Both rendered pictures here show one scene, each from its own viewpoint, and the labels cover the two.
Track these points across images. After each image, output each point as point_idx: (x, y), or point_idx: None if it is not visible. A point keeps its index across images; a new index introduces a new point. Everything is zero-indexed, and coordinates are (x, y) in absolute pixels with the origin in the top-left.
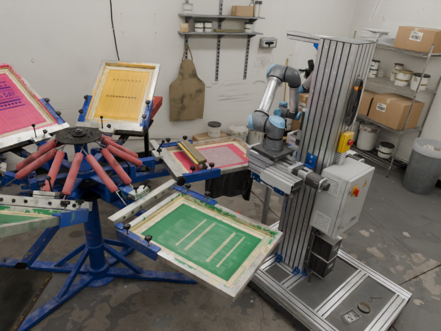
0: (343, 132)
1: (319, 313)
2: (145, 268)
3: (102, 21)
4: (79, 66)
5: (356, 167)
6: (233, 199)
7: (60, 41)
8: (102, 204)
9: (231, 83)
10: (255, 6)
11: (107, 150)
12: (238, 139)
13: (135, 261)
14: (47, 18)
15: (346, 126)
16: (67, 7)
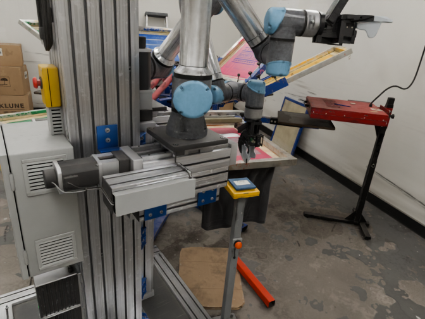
0: (55, 66)
1: (2, 307)
2: (175, 216)
3: (424, 16)
4: (380, 69)
5: (25, 139)
6: (324, 311)
7: (375, 40)
8: (275, 195)
9: None
10: None
11: (171, 76)
12: (279, 157)
13: (187, 211)
14: (374, 15)
15: (55, 54)
16: (395, 1)
